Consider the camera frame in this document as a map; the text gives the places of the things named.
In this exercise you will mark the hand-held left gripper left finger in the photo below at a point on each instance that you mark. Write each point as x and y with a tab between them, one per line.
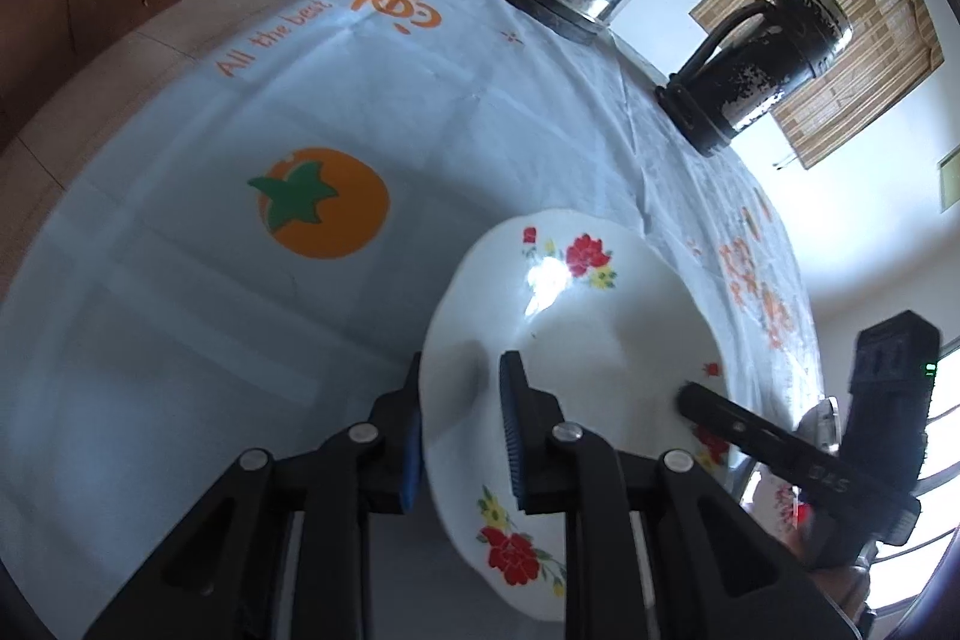
409	460

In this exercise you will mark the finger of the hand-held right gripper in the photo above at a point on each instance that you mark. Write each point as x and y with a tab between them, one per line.
731	419

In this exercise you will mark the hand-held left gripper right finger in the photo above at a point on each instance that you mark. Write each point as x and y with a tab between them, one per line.
513	430

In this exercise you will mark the steel rimmed white bowl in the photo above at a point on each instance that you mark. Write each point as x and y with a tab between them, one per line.
821	419

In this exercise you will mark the red rimmed floral bowl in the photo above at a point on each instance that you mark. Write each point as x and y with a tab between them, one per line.
772	497

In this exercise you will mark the white floral plate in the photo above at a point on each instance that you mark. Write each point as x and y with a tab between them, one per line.
592	325

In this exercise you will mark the pale printed tablecloth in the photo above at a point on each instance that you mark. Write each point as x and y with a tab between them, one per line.
225	310

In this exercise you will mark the black worn thermos flask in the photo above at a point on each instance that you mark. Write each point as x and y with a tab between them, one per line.
757	70

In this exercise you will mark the small framed wall window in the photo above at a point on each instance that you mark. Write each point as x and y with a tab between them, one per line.
949	179

